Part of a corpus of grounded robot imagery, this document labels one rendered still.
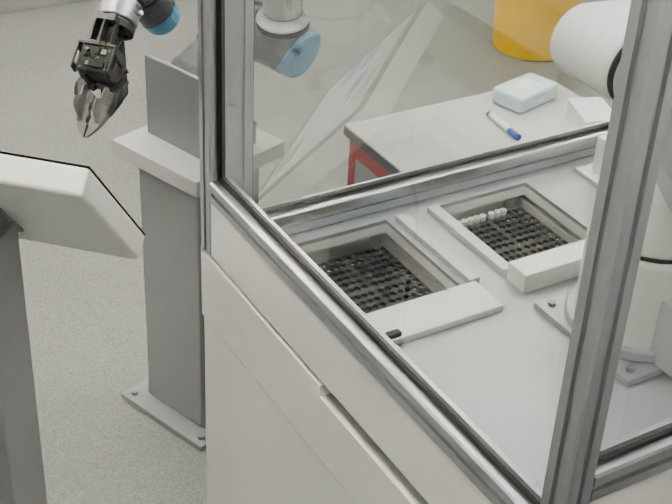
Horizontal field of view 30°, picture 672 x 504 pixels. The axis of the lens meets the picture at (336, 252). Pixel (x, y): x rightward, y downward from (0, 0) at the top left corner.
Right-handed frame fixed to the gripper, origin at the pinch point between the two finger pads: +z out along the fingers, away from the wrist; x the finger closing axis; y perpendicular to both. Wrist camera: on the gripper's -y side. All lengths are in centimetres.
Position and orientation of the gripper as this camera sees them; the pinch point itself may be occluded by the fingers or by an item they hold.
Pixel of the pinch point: (87, 132)
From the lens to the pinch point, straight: 222.7
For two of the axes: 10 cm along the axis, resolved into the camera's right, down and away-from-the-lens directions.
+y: -1.2, -3.2, -9.4
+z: -2.2, 9.3, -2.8
